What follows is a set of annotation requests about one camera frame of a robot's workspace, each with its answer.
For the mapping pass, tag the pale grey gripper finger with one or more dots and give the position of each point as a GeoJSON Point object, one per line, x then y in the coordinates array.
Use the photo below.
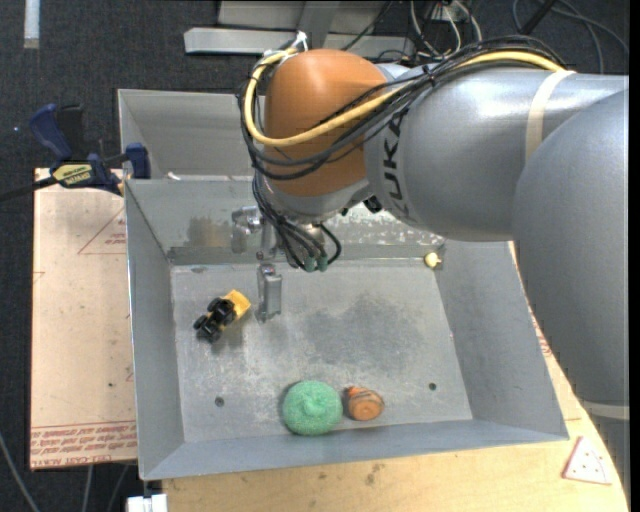
{"type": "Point", "coordinates": [273, 295]}
{"type": "Point", "coordinates": [261, 295]}

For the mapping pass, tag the yellow and black toy truck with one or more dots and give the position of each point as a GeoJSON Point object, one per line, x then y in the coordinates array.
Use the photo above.
{"type": "Point", "coordinates": [220, 314]}

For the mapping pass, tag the grey metal bin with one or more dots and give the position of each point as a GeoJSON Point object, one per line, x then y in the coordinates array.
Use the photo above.
{"type": "Point", "coordinates": [350, 340]}

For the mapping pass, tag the green round scrubber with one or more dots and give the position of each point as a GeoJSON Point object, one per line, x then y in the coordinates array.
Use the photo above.
{"type": "Point", "coordinates": [312, 407]}

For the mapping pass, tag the orange toy carrot piece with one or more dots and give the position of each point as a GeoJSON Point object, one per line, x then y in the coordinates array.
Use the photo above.
{"type": "Point", "coordinates": [364, 404]}

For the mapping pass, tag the small pale yellow ball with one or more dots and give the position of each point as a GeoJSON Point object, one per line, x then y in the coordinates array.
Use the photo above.
{"type": "Point", "coordinates": [431, 259]}

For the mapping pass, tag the brown cardboard board, red print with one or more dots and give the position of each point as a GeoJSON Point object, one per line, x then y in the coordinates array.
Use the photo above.
{"type": "Point", "coordinates": [80, 325]}

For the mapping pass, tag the black cylinder on white bracket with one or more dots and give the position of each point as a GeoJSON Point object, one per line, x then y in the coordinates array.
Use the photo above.
{"type": "Point", "coordinates": [373, 203]}

